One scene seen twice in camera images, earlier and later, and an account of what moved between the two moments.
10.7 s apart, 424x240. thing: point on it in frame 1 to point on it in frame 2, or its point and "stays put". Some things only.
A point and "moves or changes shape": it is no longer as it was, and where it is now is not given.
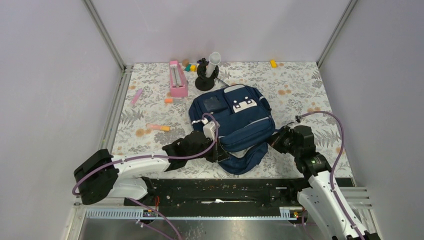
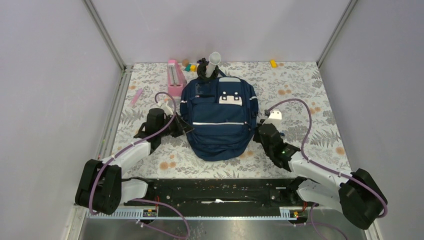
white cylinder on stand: (214, 58) stays put
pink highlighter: (136, 96) stays put
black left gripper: (218, 153) to (181, 127)
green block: (188, 67) stays put
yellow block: (273, 63) stays put
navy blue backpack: (246, 124) moves or changes shape
